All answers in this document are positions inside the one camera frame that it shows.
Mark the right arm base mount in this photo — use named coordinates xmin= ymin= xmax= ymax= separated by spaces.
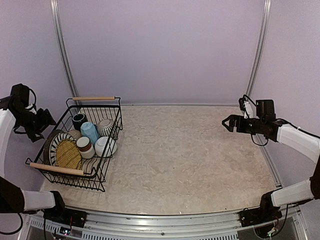
xmin=239 ymin=207 xmax=283 ymax=228

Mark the striped ceramic bowl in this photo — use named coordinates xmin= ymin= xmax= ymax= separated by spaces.
xmin=96 ymin=118 xmax=115 ymax=137

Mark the right aluminium frame post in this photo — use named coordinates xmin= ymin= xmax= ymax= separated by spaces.
xmin=245 ymin=0 xmax=272 ymax=97

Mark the left aluminium frame post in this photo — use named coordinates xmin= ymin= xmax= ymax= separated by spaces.
xmin=49 ymin=0 xmax=79 ymax=97

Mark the front aluminium rail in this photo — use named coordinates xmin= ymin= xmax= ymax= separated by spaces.
xmin=19 ymin=207 xmax=308 ymax=240

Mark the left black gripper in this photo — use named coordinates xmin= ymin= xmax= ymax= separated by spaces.
xmin=14 ymin=107 xmax=56 ymax=142

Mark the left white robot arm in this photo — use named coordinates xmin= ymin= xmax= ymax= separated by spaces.
xmin=0 ymin=95 xmax=70 ymax=223

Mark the white brown ceramic cup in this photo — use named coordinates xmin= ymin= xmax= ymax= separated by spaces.
xmin=76 ymin=136 xmax=96 ymax=159

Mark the black white striped plate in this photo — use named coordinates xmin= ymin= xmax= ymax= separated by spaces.
xmin=48 ymin=132 xmax=75 ymax=167

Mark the beige ceramic cup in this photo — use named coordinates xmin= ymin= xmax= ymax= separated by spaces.
xmin=68 ymin=129 xmax=82 ymax=141

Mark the grey deer pattern plate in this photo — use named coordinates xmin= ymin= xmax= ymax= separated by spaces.
xmin=43 ymin=129 xmax=63 ymax=165

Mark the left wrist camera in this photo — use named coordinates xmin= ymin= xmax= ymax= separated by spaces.
xmin=10 ymin=83 xmax=37 ymax=110

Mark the yellow woven bamboo mat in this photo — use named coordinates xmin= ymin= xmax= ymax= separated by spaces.
xmin=55 ymin=139 xmax=82 ymax=170

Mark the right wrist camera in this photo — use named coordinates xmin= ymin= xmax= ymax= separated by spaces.
xmin=238 ymin=94 xmax=276 ymax=123

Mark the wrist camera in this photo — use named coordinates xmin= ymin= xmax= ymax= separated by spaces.
xmin=238 ymin=94 xmax=276 ymax=123
xmin=10 ymin=83 xmax=37 ymax=110

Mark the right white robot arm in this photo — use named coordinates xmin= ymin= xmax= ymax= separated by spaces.
xmin=221 ymin=114 xmax=320 ymax=222

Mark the light blue faceted cup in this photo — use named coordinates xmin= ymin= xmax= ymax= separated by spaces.
xmin=80 ymin=121 xmax=100 ymax=146

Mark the white ceramic bowl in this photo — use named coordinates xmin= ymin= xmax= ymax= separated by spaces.
xmin=94 ymin=136 xmax=118 ymax=158

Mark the aluminium frame post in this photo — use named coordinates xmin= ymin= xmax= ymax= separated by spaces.
xmin=49 ymin=0 xmax=79 ymax=97
xmin=245 ymin=0 xmax=272 ymax=97

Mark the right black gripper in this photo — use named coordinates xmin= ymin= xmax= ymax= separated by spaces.
xmin=223 ymin=114 xmax=266 ymax=134

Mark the dark navy cup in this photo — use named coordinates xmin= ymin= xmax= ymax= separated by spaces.
xmin=72 ymin=113 xmax=88 ymax=131

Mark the black wire dish rack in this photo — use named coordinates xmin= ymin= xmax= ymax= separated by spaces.
xmin=25 ymin=96 xmax=123 ymax=192

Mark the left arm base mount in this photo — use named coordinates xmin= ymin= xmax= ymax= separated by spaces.
xmin=43 ymin=208 xmax=87 ymax=228

